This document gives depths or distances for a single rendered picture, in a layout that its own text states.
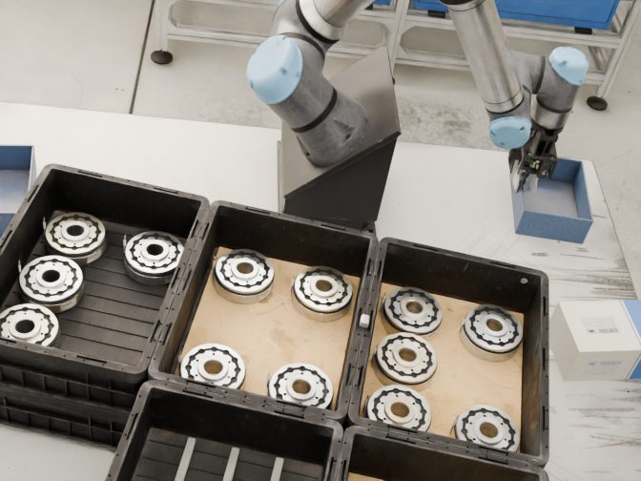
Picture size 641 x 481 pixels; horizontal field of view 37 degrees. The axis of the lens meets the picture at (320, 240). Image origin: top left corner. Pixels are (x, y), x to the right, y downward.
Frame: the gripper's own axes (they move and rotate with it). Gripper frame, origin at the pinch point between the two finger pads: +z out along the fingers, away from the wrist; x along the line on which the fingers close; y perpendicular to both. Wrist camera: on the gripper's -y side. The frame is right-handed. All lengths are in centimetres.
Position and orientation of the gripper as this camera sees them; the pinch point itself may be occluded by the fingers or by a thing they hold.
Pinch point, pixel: (519, 185)
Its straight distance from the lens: 214.4
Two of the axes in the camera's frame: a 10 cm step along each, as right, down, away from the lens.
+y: -0.8, 7.0, -7.1
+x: 9.9, 1.5, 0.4
